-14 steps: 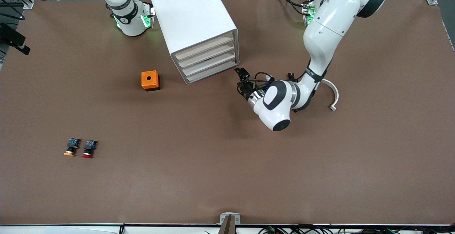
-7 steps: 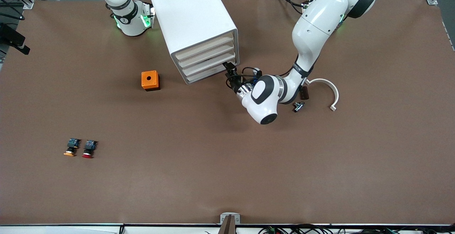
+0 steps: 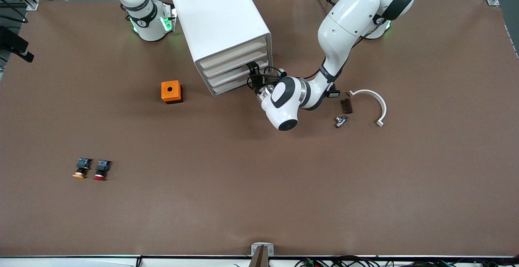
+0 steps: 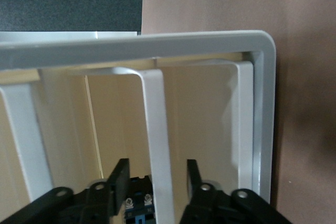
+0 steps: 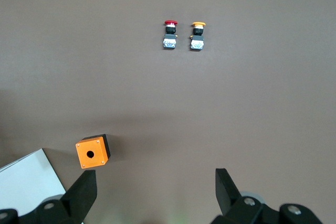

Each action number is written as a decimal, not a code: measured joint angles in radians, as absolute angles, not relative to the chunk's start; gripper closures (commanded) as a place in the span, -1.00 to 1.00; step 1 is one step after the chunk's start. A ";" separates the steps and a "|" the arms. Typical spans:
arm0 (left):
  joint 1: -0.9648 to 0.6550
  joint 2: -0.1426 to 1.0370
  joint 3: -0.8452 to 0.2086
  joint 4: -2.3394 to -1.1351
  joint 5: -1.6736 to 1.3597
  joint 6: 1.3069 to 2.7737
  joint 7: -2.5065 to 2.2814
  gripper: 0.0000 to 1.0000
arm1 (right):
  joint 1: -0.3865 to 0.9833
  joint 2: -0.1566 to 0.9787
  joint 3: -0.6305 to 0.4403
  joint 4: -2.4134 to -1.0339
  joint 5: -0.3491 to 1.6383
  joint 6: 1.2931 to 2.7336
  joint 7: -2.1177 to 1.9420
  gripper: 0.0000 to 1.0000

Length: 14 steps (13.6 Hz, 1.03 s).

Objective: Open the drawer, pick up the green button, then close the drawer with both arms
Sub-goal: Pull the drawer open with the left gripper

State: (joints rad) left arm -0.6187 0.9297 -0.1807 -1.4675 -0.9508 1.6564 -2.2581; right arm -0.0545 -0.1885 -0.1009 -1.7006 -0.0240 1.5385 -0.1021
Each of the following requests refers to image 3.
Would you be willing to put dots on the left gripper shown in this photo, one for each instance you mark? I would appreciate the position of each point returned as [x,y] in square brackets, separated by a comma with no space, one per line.
[258,82]

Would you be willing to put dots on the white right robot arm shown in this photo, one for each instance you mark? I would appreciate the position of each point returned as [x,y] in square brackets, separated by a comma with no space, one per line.
[148,23]

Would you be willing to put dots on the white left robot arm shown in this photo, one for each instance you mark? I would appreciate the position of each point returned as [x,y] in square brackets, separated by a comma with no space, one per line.
[348,19]

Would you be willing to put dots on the orange push button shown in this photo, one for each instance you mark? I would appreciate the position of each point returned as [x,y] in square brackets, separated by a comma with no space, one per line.
[82,167]

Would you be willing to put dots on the red push button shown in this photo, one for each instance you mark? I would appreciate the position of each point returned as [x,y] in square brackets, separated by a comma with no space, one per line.
[101,169]

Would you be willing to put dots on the brown terminal block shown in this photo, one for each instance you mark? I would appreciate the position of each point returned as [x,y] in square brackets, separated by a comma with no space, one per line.
[347,106]

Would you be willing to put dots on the black switch with white face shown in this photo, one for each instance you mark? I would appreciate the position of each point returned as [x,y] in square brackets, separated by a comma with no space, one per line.
[334,94]

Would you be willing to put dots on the orange button enclosure box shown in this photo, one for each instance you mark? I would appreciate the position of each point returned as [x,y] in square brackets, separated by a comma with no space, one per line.
[170,90]

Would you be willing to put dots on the metal key switch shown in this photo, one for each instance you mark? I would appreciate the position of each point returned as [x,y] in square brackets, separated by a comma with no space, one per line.
[341,121]

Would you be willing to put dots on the white curved bracket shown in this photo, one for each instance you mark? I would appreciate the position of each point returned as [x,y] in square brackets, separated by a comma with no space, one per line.
[379,100]

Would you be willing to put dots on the grey mount plate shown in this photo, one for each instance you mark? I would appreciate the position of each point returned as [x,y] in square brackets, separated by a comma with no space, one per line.
[262,246]

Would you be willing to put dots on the white table edge rail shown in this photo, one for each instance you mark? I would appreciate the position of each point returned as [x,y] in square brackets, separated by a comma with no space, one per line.
[81,262]

